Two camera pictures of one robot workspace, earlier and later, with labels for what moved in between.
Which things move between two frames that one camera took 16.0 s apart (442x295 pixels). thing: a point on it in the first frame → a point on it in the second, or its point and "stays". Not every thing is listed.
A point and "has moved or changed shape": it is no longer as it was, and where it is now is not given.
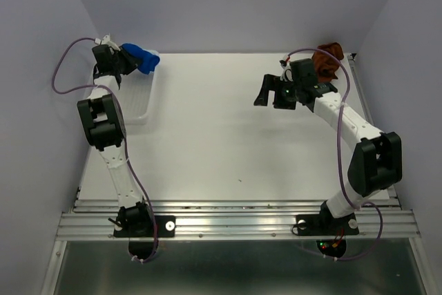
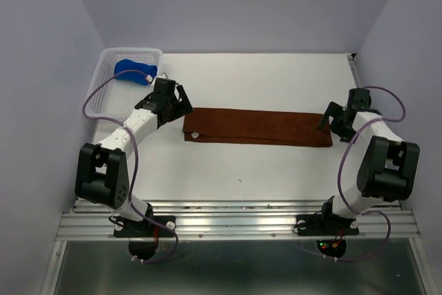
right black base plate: x=326 y=224 stays
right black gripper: x=268 y=83 → x=333 y=109
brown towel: x=326 y=65 → x=254 y=126
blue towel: x=150 y=61 has moved or changed shape
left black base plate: x=166 y=227 stays
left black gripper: x=130 y=63 → x=182 y=107
